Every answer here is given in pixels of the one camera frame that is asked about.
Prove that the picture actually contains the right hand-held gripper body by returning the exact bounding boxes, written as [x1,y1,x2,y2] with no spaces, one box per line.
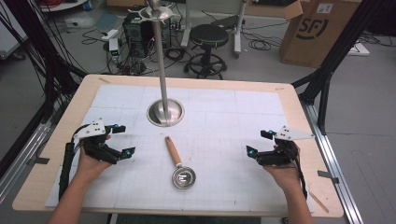
[257,125,315,168]

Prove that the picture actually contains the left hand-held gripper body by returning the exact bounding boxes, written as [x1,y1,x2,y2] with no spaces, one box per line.
[72,118,121,165]

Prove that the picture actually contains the metal ladle with wooden handle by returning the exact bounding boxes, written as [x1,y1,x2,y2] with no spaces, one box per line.
[163,135,197,190]

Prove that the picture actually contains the person's left hand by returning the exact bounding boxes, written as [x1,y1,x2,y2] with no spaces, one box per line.
[76,133,114,185]

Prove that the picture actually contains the person's right hand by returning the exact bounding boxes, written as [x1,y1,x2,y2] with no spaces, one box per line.
[262,143,304,191]

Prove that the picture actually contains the white gridded mat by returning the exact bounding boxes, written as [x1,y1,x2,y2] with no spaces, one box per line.
[45,84,316,215]

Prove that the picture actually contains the black tape piece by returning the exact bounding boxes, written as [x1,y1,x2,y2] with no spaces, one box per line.
[26,157,51,166]
[317,169,340,185]

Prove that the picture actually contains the metal utensil stand with pole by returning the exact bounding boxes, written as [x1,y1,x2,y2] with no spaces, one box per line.
[128,0,186,128]

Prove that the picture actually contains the small white device green display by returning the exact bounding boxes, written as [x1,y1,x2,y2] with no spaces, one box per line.
[108,37,121,62]

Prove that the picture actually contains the white power strip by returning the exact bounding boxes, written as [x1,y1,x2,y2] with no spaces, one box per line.
[101,28,120,42]

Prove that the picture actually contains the black computer tower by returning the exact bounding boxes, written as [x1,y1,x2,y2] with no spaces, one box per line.
[121,13,173,59]

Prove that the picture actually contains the large cardboard box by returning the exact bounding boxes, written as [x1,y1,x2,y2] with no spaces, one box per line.
[278,0,364,69]

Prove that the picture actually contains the white metal stand leg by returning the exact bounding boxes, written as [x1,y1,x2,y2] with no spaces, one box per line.
[233,0,248,59]
[180,0,192,49]

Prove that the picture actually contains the black round stool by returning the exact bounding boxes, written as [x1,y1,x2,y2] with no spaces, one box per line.
[184,23,231,80]

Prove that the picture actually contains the black laptop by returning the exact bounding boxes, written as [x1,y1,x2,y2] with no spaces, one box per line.
[211,13,248,31]

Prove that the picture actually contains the white flat floor socket strip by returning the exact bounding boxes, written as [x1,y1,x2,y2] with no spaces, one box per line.
[346,41,372,58]

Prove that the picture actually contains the white round table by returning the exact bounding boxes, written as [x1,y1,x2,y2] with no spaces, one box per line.
[38,0,89,14]

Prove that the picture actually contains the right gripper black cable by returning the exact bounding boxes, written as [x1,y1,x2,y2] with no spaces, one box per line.
[291,152,310,201]

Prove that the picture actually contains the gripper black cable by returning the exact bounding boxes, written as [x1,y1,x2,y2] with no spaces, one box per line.
[57,123,94,202]
[291,152,310,201]

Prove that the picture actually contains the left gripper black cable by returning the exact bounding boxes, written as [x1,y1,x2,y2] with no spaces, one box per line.
[57,123,94,202]

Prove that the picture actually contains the aluminium rail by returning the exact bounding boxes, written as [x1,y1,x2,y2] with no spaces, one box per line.
[300,101,364,224]
[0,122,52,203]

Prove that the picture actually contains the coiled black floor cable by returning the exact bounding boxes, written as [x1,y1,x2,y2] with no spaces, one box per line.
[247,30,282,52]

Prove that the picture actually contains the black metal frame with cables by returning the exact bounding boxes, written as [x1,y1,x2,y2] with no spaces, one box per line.
[0,0,89,179]

